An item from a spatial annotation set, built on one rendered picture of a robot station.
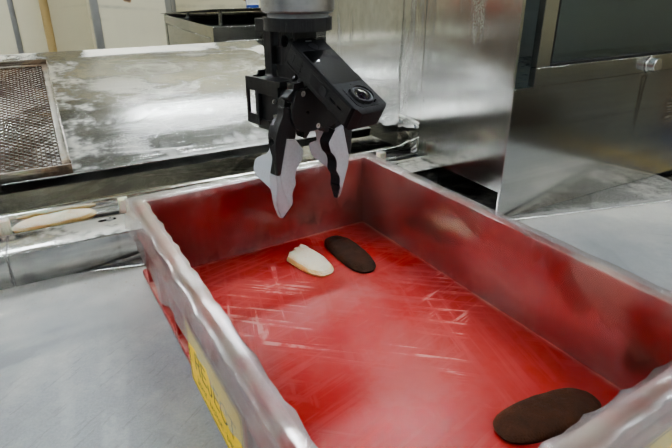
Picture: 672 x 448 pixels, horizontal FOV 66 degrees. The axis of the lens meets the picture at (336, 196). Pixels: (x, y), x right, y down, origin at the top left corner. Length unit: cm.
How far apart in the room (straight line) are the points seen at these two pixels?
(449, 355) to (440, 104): 45
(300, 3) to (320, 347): 33
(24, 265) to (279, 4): 41
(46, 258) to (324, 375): 36
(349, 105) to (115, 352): 32
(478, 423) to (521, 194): 43
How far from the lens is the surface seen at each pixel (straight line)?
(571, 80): 82
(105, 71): 125
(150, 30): 419
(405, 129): 93
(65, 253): 69
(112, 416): 49
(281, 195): 56
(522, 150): 78
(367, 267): 62
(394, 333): 53
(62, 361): 56
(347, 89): 51
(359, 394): 47
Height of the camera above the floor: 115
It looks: 23 degrees down
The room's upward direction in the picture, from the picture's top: straight up
